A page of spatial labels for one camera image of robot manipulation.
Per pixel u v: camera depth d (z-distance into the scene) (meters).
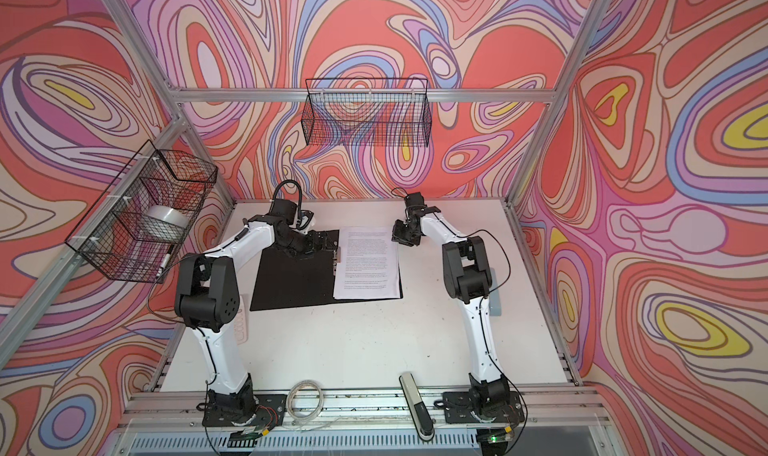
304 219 0.87
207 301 0.52
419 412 0.71
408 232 0.93
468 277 0.63
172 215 0.74
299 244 0.84
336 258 1.02
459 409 0.73
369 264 1.02
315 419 0.73
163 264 0.72
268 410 0.72
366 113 0.99
